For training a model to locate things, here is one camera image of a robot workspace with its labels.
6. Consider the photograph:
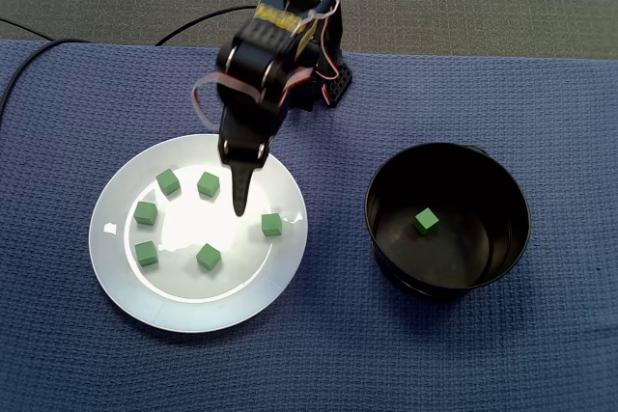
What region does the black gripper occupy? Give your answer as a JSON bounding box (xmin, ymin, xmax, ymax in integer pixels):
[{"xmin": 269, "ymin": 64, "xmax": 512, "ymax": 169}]
[{"xmin": 216, "ymin": 87, "xmax": 287, "ymax": 218}]

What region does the small green cube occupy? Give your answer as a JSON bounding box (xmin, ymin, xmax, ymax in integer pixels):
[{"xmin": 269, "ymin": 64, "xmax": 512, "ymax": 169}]
[
  {"xmin": 154, "ymin": 168, "xmax": 182, "ymax": 197},
  {"xmin": 261, "ymin": 212, "xmax": 283, "ymax": 238},
  {"xmin": 134, "ymin": 240, "xmax": 159, "ymax": 268},
  {"xmin": 133, "ymin": 200, "xmax": 159, "ymax": 227},
  {"xmin": 412, "ymin": 206, "xmax": 440, "ymax": 236},
  {"xmin": 196, "ymin": 171, "xmax": 221, "ymax": 199},
  {"xmin": 195, "ymin": 242, "xmax": 222, "ymax": 271}
]

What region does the white round plate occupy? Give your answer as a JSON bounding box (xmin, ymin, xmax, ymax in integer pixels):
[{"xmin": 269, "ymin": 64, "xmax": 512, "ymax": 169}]
[{"xmin": 88, "ymin": 133, "xmax": 309, "ymax": 335}]

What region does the black metal bucket container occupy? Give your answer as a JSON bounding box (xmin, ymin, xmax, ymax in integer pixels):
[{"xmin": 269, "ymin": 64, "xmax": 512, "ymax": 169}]
[{"xmin": 363, "ymin": 141, "xmax": 533, "ymax": 301}]

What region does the blue woven table cloth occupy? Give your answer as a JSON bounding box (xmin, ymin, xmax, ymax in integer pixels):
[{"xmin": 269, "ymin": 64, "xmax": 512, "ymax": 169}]
[{"xmin": 0, "ymin": 39, "xmax": 618, "ymax": 412}]

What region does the white red servo wire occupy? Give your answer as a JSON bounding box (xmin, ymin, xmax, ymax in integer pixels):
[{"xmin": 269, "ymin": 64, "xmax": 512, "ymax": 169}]
[{"xmin": 191, "ymin": 71, "xmax": 262, "ymax": 129}]

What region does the thick black cable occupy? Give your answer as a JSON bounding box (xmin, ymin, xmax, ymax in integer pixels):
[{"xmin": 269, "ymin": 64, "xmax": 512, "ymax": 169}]
[{"xmin": 0, "ymin": 5, "xmax": 260, "ymax": 117}]

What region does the thin black cable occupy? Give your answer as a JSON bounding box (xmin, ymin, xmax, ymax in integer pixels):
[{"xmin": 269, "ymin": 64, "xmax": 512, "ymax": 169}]
[{"xmin": 0, "ymin": 17, "xmax": 54, "ymax": 41}]

